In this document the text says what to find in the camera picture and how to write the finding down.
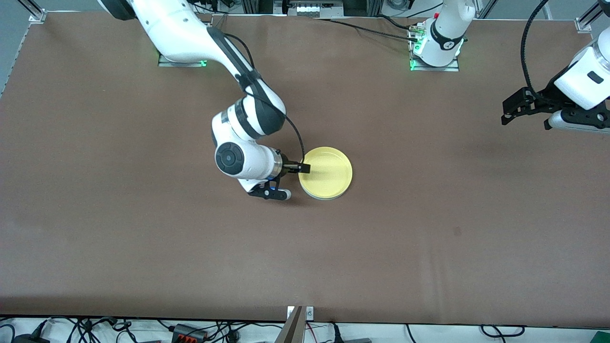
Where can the black upright plug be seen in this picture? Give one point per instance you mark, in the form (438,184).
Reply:
(336,333)

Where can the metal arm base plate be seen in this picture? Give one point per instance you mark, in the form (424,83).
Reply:
(433,69)
(181,63)

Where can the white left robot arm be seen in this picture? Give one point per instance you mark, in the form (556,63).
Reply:
(448,33)

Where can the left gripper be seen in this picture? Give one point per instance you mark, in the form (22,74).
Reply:
(544,97)

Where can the green object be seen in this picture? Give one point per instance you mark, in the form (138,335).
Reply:
(601,338)

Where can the pale green plate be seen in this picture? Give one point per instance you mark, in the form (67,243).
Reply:
(326,199)

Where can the aluminium corner bracket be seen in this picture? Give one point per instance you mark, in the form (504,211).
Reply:
(584,24)
(37,14)

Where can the metal bracket with white connectors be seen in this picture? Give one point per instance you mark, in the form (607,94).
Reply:
(309,8)

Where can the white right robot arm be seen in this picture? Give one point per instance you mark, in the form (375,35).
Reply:
(181,28)

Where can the yellow plate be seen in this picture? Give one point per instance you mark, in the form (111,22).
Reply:
(325,173)

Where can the black orange power adapter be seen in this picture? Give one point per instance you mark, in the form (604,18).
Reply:
(189,332)

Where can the brown wooden beam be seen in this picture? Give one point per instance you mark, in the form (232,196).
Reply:
(291,328)

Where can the aluminium profile post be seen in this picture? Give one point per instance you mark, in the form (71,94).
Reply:
(375,5)
(252,5)

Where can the white mounting bracket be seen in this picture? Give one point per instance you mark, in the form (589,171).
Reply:
(310,312)

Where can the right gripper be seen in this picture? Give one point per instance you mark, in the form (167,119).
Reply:
(287,166)

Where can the perforated metal table rail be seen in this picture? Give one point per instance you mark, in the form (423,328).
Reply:
(16,57)

